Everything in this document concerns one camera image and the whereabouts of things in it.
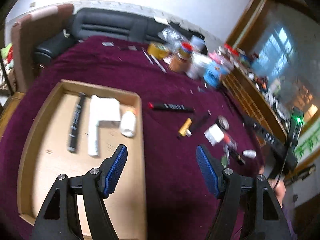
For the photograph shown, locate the white tube box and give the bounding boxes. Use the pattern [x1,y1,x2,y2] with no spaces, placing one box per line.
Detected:
[88,95,99,158]

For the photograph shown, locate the blue label clear jar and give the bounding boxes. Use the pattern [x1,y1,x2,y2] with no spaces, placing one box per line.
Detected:
[203,61,230,88]

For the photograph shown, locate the black leather sofa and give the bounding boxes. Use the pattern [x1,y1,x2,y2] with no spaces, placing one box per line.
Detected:
[34,8,208,63]

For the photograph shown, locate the yellow black pen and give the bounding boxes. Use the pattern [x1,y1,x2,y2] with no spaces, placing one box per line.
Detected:
[177,118,192,138]

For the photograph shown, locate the maroon velvet tablecloth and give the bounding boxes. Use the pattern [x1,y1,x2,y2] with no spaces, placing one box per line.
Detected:
[1,36,260,239]

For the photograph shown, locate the brown label jar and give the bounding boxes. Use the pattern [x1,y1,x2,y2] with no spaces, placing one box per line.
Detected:
[169,53,190,73]

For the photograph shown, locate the brown chair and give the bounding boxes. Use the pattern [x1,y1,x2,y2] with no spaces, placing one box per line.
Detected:
[11,3,74,93]

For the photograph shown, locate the white plastic tub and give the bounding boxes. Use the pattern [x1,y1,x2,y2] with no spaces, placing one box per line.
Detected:
[186,52,212,80]

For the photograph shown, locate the black tape roll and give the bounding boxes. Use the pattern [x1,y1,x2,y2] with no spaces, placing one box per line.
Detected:
[216,115,229,131]

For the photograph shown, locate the yellow tape roll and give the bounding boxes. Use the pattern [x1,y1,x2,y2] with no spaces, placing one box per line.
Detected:
[147,42,171,60]

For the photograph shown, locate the black marker red ends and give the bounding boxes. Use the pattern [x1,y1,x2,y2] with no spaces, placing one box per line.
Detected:
[148,102,195,113]

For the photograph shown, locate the black marker grey cap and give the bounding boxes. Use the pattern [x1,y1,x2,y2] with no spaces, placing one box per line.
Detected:
[67,93,86,153]

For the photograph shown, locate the red item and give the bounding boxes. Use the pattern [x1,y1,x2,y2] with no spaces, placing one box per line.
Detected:
[223,133,238,150]

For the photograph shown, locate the clear lead refill case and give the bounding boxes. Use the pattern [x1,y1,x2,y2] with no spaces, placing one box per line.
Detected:
[221,144,230,168]

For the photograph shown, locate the white power bank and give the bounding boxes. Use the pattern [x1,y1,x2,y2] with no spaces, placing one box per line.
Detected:
[97,98,121,128]

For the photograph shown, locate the white plug charger cube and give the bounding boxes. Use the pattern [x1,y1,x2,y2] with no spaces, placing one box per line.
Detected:
[204,124,225,146]

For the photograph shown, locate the white pill bottle orange cap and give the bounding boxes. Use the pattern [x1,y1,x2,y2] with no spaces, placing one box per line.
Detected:
[120,111,137,138]

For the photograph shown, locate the person right hand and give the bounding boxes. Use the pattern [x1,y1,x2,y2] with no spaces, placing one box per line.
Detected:
[268,176,286,208]

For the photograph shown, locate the wooden cabinet counter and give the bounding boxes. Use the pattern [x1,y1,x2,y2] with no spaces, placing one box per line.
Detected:
[222,68,287,143]

